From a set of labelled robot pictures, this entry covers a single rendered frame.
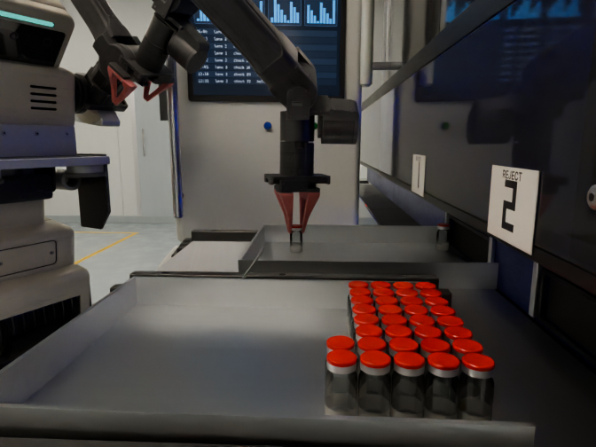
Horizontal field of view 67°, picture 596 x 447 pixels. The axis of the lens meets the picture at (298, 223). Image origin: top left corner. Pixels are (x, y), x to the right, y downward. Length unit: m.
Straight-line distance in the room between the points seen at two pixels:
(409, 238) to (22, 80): 0.79
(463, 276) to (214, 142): 0.77
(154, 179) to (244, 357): 5.75
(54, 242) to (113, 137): 5.29
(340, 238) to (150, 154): 5.37
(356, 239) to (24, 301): 0.64
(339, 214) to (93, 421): 0.99
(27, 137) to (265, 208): 0.57
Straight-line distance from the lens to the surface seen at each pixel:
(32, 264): 1.05
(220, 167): 1.20
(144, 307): 0.55
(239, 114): 1.19
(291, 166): 0.73
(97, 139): 6.41
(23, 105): 1.03
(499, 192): 0.41
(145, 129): 6.14
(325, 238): 0.85
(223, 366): 0.40
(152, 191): 6.16
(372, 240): 0.85
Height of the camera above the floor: 1.07
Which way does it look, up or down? 10 degrees down
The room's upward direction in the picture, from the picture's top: straight up
